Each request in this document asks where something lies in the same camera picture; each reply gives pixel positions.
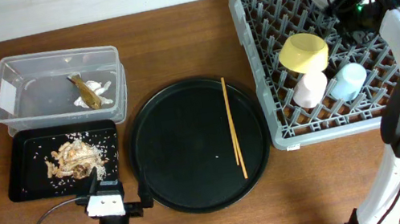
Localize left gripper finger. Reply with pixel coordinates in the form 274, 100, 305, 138
89, 167, 98, 193
137, 170, 154, 209

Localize food scraps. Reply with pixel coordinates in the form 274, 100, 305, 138
44, 139, 108, 180

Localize yellow bowl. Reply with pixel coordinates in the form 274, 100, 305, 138
278, 33, 329, 74

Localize blue cup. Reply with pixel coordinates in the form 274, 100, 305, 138
330, 63, 367, 101

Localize pink cup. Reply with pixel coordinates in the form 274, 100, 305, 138
292, 71, 328, 108

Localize gold snack wrapper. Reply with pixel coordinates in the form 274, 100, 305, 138
67, 74, 102, 110

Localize white tissue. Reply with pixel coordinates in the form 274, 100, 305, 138
73, 80, 113, 108

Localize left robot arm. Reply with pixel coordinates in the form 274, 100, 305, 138
80, 173, 154, 224

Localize grey dishwasher rack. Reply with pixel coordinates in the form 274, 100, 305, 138
229, 0, 399, 151

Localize round black serving tray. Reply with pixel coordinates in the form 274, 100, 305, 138
129, 77, 271, 214

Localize black rectangular tray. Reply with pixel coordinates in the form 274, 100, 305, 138
8, 120, 119, 202

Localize wooden chopstick right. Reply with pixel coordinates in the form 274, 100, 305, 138
222, 81, 250, 181

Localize wooden chopstick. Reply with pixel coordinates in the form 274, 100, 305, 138
222, 81, 250, 181
220, 77, 240, 166

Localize clear plastic bin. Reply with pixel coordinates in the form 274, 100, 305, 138
0, 46, 128, 136

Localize wooden chopstick left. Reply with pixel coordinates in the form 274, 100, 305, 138
220, 77, 240, 166

